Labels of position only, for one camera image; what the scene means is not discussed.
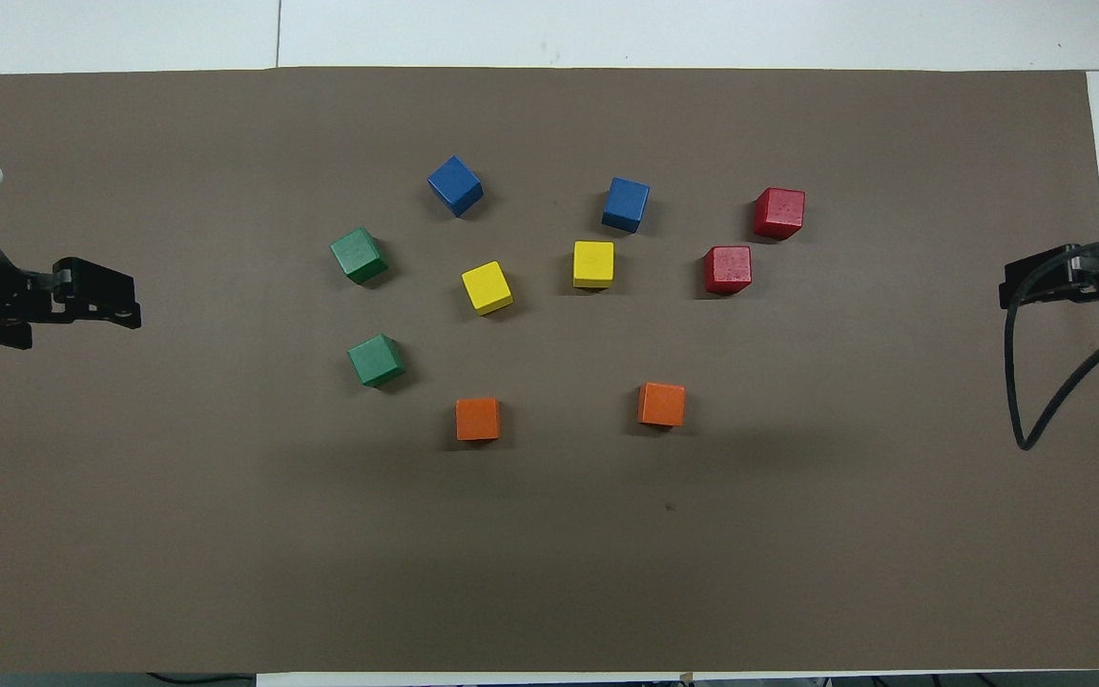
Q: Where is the green wooden block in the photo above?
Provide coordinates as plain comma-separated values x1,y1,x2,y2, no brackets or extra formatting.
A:
347,333,407,388
329,227,389,285

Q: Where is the red wooden block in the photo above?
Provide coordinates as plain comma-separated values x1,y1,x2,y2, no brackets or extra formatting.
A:
703,245,754,297
753,187,806,240

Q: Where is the blue wooden block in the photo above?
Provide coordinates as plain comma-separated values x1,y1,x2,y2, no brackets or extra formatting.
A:
602,177,651,235
427,156,485,219

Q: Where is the yellow wooden block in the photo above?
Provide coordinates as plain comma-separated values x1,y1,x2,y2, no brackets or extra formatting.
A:
461,260,515,317
572,240,615,290

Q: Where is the orange wooden block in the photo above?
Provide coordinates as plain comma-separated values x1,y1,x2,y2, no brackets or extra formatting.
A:
455,397,502,443
636,382,687,428

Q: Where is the brown paper table mat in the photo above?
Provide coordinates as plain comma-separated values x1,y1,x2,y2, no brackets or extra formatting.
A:
0,67,1099,674

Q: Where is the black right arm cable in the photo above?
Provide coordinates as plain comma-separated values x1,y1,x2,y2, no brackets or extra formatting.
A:
1003,236,1099,451

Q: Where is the black floor cable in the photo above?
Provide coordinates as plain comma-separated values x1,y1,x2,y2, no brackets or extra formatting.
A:
147,672,257,687

